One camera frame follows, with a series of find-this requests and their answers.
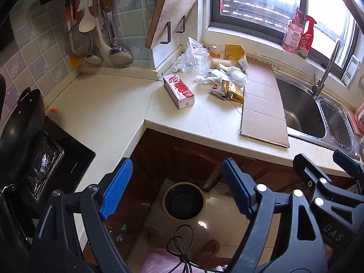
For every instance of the red and white carton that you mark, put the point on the red and white carton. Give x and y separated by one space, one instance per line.
179 91

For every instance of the window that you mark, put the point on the window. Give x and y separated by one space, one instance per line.
216 5

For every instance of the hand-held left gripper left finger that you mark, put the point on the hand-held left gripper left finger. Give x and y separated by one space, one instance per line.
117 187

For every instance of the dark round trash bin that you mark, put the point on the dark round trash bin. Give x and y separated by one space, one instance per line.
184 200

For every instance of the brown wooden cabinet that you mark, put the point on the brown wooden cabinet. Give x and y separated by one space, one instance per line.
182 153

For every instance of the white rice paddle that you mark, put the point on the white rice paddle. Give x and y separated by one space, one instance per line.
86 20

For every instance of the person's pink trouser leg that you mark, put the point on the person's pink trouser leg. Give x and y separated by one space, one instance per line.
162 261

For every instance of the yellow and white box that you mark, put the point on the yellow and white box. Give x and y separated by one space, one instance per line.
233 51

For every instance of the black wok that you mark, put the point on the black wok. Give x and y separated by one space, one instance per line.
22 136

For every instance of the beige loofah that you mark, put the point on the beige loofah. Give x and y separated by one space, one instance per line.
221 62

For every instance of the small white tissue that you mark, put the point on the small white tissue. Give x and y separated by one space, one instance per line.
202 79

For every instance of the steel ladle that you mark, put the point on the steel ladle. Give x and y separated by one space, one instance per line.
121 57

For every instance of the silver snack wrapper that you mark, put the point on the silver snack wrapper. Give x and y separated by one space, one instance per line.
217 89

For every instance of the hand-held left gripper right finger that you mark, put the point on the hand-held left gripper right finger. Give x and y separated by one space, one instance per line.
237 187

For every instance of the metal mesh strainer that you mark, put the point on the metal mesh strainer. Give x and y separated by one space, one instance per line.
78 42

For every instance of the white wall socket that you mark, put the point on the white wall socket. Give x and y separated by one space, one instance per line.
351 71

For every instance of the wooden cutting board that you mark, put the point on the wooden cutting board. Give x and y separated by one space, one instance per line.
170 11

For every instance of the black gas stove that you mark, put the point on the black gas stove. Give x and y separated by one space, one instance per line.
76 159

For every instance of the red spray bottle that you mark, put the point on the red spray bottle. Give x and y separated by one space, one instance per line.
306 41

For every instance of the pink refill pouch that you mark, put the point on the pink refill pouch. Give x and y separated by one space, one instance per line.
291 37

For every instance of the brown cardboard sheet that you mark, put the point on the brown cardboard sheet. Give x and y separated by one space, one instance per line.
263 108

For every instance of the stainless steel sink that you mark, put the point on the stainless steel sink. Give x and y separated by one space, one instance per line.
301 111

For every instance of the steel faucet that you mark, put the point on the steel faucet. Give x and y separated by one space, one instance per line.
327 68

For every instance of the yellow snack packet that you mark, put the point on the yellow snack packet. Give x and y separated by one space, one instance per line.
233 91

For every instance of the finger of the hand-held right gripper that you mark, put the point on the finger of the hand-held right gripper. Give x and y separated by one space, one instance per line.
348 163
305 169

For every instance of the steel sink drain rack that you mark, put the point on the steel sink drain rack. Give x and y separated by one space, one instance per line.
338 125

